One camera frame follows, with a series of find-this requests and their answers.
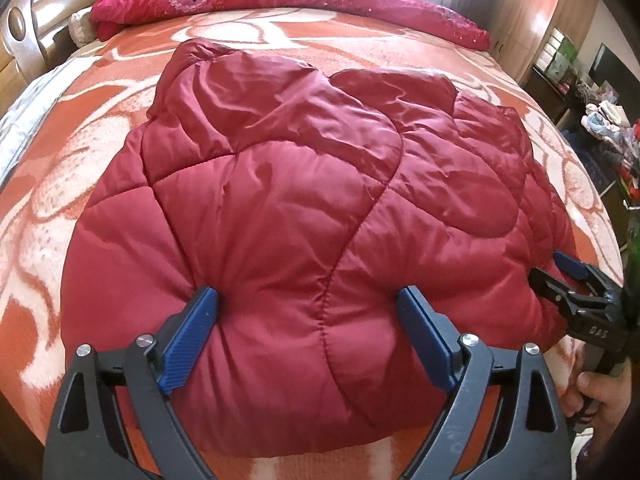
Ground black monitor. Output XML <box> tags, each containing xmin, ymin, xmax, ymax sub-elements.
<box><xmin>590</xmin><ymin>44</ymin><xmax>640</xmax><ymax>96</ymax></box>

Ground red quilted jacket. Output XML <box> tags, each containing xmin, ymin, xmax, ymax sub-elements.
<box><xmin>60</xmin><ymin>39</ymin><xmax>576</xmax><ymax>458</ymax></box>

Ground green and white boxes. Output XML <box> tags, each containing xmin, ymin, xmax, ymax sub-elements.
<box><xmin>542</xmin><ymin>30</ymin><xmax>581</xmax><ymax>76</ymax></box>

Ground wooden headboard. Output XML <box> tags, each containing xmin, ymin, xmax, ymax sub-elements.
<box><xmin>0</xmin><ymin>0</ymin><xmax>126</xmax><ymax>106</ymax></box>

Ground wooden wardrobe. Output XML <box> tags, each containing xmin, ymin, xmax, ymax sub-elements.
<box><xmin>492</xmin><ymin>0</ymin><xmax>601</xmax><ymax>86</ymax></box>

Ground white pillow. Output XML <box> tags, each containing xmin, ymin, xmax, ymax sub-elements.
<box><xmin>69</xmin><ymin>9</ymin><xmax>101</xmax><ymax>43</ymax></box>

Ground person's right hand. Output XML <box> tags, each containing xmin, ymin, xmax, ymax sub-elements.
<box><xmin>565</xmin><ymin>360</ymin><xmax>634</xmax><ymax>431</ymax></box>

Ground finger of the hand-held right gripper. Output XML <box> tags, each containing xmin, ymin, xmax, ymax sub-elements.
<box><xmin>530</xmin><ymin>267</ymin><xmax>585</xmax><ymax>319</ymax></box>
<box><xmin>552</xmin><ymin>250</ymin><xmax>621</xmax><ymax>302</ymax></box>

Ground pile of mixed clothes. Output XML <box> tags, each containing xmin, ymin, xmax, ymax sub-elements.
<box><xmin>580</xmin><ymin>100</ymin><xmax>640</xmax><ymax>161</ymax></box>

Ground grey striped bed sheet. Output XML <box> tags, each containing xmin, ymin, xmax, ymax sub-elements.
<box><xmin>0</xmin><ymin>55</ymin><xmax>83</xmax><ymax>181</ymax></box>

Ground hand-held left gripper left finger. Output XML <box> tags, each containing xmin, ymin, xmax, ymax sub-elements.
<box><xmin>44</xmin><ymin>286</ymin><xmax>219</xmax><ymax>480</ymax></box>

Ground dark desk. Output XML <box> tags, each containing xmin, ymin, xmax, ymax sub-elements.
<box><xmin>520</xmin><ymin>62</ymin><xmax>640</xmax><ymax>251</ymax></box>

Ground orange floral blanket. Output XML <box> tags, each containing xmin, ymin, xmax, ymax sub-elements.
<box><xmin>0</xmin><ymin>7</ymin><xmax>626</xmax><ymax>480</ymax></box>

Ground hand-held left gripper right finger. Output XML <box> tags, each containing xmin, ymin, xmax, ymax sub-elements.
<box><xmin>397</xmin><ymin>286</ymin><xmax>573</xmax><ymax>480</ymax></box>

